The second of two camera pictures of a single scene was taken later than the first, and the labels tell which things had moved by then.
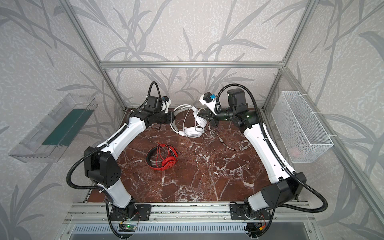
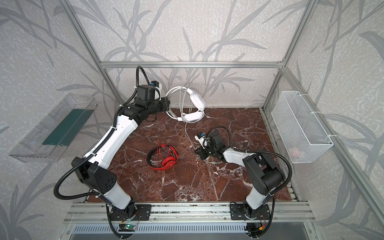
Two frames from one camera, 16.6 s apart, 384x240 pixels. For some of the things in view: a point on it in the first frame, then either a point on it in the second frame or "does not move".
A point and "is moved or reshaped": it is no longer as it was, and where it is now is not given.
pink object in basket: x=295 y=152 does not move
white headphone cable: x=209 y=132 is moved or reshaped
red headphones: x=162 y=153 does not move
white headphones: x=192 y=132 -> x=197 y=101
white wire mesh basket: x=301 y=131 does not move
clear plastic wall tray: x=49 y=141 does not move
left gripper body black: x=165 y=118 -> x=164 y=105
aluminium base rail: x=212 y=213 does not move
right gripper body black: x=212 y=114 -> x=202 y=152
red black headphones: x=162 y=157 does not move
